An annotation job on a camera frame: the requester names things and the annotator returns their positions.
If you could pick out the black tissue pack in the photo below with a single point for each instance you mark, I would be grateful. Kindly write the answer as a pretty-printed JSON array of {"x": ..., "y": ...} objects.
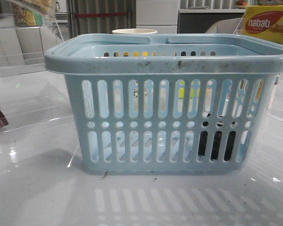
[{"x": 216, "y": 143}]

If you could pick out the bread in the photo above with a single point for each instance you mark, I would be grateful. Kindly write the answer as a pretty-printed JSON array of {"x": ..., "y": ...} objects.
[{"x": 46, "y": 7}]

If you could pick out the light blue plastic basket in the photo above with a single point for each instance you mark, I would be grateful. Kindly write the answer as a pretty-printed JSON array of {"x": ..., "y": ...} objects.
[{"x": 140, "y": 101}]

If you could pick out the white paper cup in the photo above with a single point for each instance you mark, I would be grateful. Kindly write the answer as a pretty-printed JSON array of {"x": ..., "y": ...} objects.
[{"x": 135, "y": 31}]

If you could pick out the white drawer cabinet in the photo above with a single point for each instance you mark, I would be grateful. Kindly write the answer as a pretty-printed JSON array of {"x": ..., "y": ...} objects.
[{"x": 159, "y": 15}]

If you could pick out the clear acrylic stand right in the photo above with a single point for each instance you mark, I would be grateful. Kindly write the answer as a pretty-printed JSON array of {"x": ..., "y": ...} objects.
[{"x": 240, "y": 25}]

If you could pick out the clear acrylic shelf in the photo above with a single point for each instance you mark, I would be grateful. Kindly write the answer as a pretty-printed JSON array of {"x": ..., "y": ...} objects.
[{"x": 22, "y": 48}]

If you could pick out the green yellow cartoon package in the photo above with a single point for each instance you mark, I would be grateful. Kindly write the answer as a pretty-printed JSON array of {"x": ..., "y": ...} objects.
[{"x": 24, "y": 17}]

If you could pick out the yellow nabati wafer box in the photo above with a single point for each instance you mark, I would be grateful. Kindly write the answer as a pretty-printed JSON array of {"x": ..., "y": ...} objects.
[{"x": 264, "y": 22}]

